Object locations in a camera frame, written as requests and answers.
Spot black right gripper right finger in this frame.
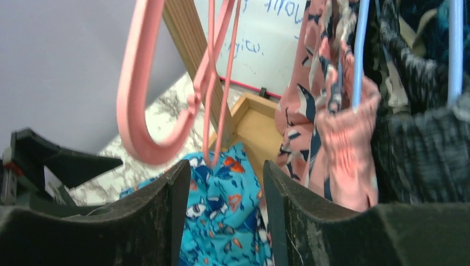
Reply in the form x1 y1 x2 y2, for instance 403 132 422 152
263 161 469 265

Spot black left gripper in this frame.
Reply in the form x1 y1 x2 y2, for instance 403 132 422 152
1 128 122 217

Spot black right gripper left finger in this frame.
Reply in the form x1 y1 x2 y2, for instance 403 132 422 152
1 160 191 265

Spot light blue shark shorts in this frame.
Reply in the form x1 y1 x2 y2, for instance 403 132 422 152
119 142 274 266

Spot pink patterned shorts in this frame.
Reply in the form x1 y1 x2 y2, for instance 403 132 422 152
275 1 381 212

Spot thin pink wire hanger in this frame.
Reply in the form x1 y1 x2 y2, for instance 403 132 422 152
203 1 241 167

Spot pink plastic hanger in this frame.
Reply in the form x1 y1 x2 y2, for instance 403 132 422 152
116 0 236 166

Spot light blue wire hanger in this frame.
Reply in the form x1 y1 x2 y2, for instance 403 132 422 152
351 0 370 112

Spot grey camo shorts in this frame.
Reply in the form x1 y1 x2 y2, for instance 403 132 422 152
371 1 469 203

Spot dark blue patterned shorts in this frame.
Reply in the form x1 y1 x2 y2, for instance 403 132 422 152
397 0 450 64

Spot wooden clothes rack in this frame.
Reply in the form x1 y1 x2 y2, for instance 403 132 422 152
162 1 282 181

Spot pink framed whiteboard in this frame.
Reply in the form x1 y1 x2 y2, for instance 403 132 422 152
192 0 307 100

